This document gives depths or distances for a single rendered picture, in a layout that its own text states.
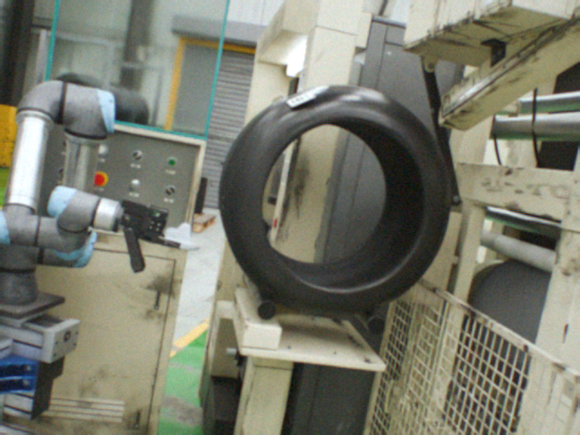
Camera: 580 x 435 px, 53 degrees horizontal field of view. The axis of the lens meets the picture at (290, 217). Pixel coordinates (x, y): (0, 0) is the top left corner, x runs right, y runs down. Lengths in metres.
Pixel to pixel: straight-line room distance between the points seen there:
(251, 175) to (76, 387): 1.19
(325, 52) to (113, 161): 0.83
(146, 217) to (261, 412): 0.79
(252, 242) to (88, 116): 0.61
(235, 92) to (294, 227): 9.57
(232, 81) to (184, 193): 9.27
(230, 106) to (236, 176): 9.90
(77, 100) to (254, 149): 0.56
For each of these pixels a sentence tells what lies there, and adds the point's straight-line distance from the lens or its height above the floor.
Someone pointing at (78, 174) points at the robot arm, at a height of 1.11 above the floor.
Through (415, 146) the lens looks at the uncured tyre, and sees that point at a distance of 1.41.
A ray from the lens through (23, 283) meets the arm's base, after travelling 1.83.
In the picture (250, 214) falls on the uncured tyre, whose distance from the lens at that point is 1.33.
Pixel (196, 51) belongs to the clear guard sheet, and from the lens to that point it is 2.07.
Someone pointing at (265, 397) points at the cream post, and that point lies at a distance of 1.89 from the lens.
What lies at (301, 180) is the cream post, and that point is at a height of 1.21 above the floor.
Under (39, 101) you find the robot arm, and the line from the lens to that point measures 1.67.
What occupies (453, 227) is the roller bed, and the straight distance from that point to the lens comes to 1.82.
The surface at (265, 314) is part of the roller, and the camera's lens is 1.40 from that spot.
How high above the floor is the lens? 1.27
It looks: 6 degrees down
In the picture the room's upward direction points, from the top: 11 degrees clockwise
